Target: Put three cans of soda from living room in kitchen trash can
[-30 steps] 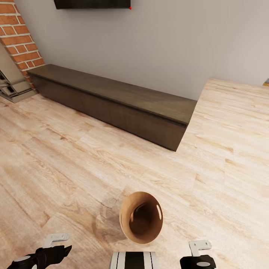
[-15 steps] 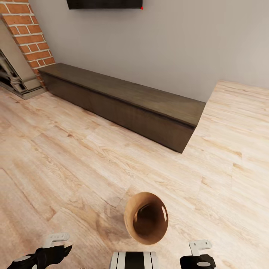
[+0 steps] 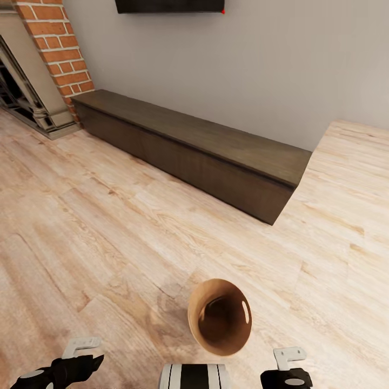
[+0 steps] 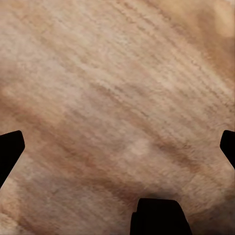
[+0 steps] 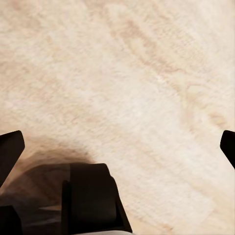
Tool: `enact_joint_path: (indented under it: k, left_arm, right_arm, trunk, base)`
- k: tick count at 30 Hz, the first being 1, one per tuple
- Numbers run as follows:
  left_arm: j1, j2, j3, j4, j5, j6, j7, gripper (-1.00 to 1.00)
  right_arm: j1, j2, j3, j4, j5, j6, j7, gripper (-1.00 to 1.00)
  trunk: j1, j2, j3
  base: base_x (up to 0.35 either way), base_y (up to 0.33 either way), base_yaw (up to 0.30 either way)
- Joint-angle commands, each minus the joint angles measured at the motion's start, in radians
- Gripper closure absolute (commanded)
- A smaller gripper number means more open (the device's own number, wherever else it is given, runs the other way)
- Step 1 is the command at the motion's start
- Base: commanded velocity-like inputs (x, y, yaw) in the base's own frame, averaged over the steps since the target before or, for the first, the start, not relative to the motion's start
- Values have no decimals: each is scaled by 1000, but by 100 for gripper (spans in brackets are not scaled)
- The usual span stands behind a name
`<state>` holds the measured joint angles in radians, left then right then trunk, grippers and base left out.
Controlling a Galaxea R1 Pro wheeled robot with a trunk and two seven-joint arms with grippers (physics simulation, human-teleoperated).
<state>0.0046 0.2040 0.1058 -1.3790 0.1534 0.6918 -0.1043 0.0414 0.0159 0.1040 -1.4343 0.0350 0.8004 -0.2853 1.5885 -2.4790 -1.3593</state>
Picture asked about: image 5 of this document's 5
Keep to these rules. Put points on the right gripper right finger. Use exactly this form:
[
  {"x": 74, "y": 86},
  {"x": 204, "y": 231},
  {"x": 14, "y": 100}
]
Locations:
[{"x": 227, "y": 145}]

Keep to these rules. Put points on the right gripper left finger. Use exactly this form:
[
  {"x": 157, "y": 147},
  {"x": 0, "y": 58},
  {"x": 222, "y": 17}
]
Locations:
[{"x": 11, "y": 147}]

